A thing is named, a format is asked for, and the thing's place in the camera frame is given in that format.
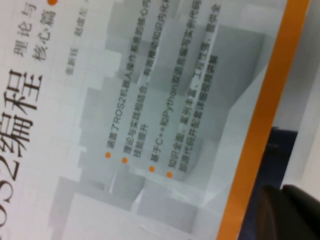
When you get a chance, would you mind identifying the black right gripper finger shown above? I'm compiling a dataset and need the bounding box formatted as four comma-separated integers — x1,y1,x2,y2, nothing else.
254,184,320,240

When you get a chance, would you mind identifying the white orange-bordered ROS2 book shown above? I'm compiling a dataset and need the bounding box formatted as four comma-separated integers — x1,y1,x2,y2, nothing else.
0,0,312,240

